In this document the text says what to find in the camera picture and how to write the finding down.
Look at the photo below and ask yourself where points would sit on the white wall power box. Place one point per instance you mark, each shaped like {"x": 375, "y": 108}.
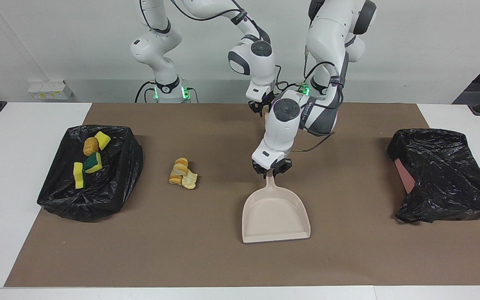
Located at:
{"x": 50, "y": 90}

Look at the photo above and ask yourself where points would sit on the pink box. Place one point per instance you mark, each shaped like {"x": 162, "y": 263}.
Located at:
{"x": 404, "y": 177}

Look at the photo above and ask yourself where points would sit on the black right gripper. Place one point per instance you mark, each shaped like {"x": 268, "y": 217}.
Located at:
{"x": 261, "y": 102}

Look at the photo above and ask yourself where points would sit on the beige plastic dustpan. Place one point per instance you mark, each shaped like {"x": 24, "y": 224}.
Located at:
{"x": 275, "y": 216}

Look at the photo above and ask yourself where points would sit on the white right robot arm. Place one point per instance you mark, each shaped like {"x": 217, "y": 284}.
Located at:
{"x": 261, "y": 62}

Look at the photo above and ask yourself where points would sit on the brown bread roll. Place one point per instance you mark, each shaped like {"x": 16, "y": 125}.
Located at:
{"x": 91, "y": 146}

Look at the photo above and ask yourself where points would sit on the brown table mat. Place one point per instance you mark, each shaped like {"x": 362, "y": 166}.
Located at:
{"x": 223, "y": 258}

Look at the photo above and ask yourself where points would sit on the pale bread piece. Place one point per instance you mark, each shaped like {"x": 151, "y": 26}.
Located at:
{"x": 190, "y": 181}

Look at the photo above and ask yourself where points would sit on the golden croissant piece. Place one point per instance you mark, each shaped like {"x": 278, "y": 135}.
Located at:
{"x": 178, "y": 168}

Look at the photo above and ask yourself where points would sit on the black bag over pink box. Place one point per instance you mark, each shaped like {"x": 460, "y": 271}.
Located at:
{"x": 444, "y": 175}

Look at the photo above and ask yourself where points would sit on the black trash bag bin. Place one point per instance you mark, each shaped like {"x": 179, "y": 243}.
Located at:
{"x": 111, "y": 187}

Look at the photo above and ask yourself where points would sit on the yellow sponge piece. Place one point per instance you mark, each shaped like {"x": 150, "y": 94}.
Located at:
{"x": 79, "y": 176}
{"x": 94, "y": 163}
{"x": 102, "y": 140}

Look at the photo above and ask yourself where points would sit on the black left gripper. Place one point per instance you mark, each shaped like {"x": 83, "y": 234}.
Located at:
{"x": 271, "y": 171}

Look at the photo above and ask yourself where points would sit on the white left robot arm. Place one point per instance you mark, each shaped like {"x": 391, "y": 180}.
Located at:
{"x": 283, "y": 125}

